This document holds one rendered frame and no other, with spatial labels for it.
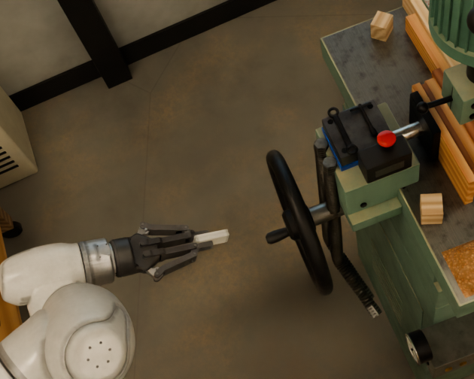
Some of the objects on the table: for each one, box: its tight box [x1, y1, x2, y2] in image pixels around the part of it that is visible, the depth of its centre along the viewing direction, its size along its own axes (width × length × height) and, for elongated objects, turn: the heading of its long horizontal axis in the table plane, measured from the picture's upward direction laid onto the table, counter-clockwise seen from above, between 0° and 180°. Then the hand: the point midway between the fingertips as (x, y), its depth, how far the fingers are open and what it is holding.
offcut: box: [420, 193, 443, 225], centre depth 123 cm, size 4×4×4 cm
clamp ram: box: [393, 91, 441, 160], centre depth 127 cm, size 9×8×9 cm
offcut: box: [370, 11, 393, 42], centre depth 142 cm, size 4×3×4 cm
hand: (211, 238), depth 149 cm, fingers closed
